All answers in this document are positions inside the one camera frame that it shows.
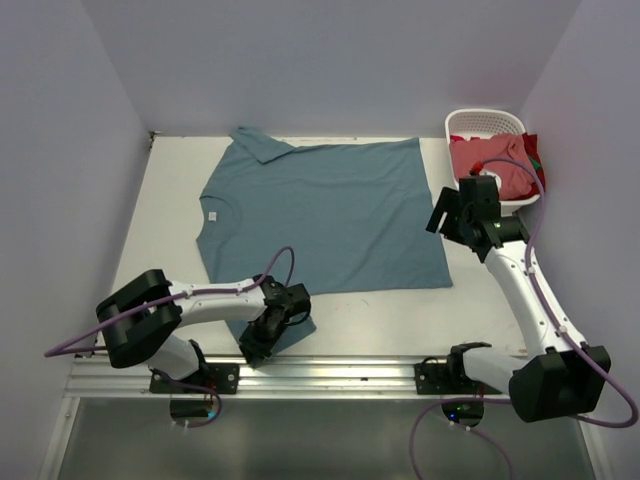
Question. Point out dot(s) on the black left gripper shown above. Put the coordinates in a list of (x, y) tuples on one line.
[(253, 348)]

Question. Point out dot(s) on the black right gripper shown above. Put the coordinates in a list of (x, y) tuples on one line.
[(450, 200)]

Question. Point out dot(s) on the teal blue t shirt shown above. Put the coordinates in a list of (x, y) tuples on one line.
[(354, 214)]

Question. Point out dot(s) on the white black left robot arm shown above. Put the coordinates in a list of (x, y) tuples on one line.
[(140, 320)]

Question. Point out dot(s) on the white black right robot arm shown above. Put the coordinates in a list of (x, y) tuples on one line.
[(561, 375)]

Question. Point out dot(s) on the pink t shirt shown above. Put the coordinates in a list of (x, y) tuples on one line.
[(513, 182)]

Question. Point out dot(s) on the red green patterned cloth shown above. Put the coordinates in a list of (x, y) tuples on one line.
[(530, 142)]

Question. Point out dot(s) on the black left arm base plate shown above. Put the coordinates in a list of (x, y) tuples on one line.
[(223, 378)]

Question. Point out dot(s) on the aluminium table edge rail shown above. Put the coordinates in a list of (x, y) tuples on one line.
[(284, 377)]

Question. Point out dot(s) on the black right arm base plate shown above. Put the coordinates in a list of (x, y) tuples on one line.
[(432, 377)]

